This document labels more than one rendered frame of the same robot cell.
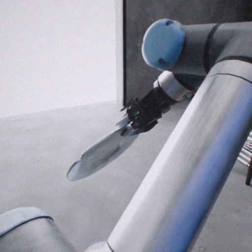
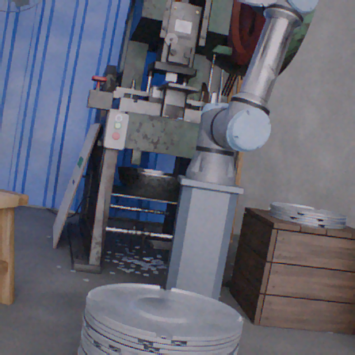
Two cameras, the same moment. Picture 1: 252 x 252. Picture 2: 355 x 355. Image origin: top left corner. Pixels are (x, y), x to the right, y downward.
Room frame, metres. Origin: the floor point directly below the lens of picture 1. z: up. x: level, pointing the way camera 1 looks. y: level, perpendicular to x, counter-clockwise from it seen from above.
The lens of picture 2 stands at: (1.67, 0.41, 0.53)
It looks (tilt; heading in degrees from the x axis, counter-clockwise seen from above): 3 degrees down; 200
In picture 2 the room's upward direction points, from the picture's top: 9 degrees clockwise
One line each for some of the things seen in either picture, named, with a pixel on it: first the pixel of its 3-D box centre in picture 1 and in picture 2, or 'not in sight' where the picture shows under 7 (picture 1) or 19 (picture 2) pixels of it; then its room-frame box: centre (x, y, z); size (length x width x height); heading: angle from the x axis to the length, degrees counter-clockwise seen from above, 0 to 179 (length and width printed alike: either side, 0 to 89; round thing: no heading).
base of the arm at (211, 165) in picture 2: not in sight; (212, 165); (0.17, -0.03, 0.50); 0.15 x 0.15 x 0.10
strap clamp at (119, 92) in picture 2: not in sight; (130, 89); (-0.39, -0.63, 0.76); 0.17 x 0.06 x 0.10; 124
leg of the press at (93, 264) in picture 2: not in sight; (94, 153); (-0.45, -0.79, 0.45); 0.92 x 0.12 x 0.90; 34
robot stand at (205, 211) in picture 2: not in sight; (196, 253); (0.17, -0.03, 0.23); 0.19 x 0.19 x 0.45; 23
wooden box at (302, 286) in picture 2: not in sight; (297, 266); (-0.24, 0.24, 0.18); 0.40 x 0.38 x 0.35; 27
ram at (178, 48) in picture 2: not in sight; (180, 34); (-0.45, -0.46, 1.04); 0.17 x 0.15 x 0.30; 34
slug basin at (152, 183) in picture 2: not in sight; (152, 183); (-0.49, -0.49, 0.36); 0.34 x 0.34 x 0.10
